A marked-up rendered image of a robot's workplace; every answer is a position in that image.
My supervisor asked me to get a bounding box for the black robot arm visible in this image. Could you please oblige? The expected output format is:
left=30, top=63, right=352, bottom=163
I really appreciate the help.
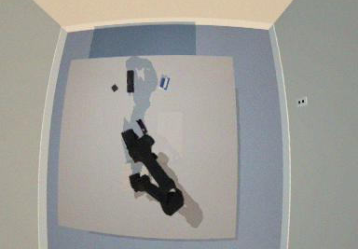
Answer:
left=121, top=129, right=185, bottom=215

